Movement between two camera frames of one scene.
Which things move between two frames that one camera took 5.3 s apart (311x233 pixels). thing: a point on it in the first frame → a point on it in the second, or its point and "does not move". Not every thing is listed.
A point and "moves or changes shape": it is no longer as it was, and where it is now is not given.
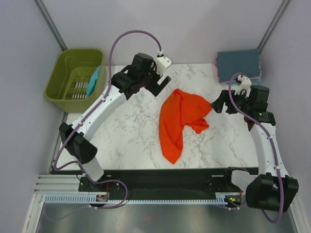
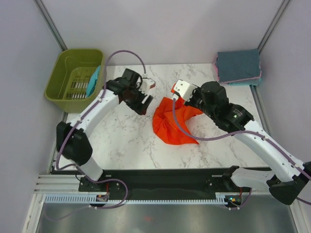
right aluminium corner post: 272,24 does not move
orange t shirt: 179,109 moves or changes shape
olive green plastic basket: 66,86 does not move
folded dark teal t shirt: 246,61 does not move
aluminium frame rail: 59,184 does not move
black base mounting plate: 221,181 does not move
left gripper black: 155,88 → 140,110
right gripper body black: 239,100 → 196,101
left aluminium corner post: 49,22 does not move
